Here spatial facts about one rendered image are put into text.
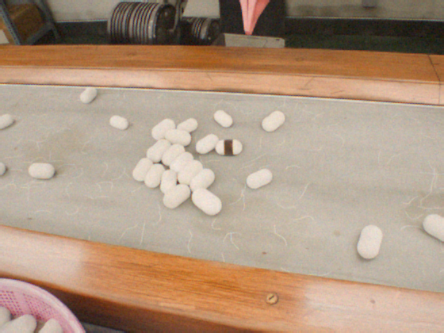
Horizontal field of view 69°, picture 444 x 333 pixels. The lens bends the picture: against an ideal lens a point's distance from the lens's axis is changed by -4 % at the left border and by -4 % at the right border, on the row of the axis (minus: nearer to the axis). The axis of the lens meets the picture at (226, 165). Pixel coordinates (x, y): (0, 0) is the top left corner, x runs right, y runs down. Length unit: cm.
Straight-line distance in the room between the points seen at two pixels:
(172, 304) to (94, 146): 28
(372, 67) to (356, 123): 12
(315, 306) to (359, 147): 23
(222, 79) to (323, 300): 37
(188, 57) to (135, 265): 39
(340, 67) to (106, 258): 43
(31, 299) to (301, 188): 30
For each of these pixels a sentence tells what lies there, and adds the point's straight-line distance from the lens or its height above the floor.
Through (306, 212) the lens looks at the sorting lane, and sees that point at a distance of 38.
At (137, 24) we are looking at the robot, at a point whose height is 77.
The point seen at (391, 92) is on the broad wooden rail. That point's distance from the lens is 55.
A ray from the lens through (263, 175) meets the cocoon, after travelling 39.
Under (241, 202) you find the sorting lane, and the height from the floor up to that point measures 74.
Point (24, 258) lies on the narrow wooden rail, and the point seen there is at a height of 76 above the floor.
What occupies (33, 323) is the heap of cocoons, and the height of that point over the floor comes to 74.
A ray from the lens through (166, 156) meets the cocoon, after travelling 42.
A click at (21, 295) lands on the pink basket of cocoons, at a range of 38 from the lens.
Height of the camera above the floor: 104
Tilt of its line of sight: 45 degrees down
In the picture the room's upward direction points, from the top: 6 degrees counter-clockwise
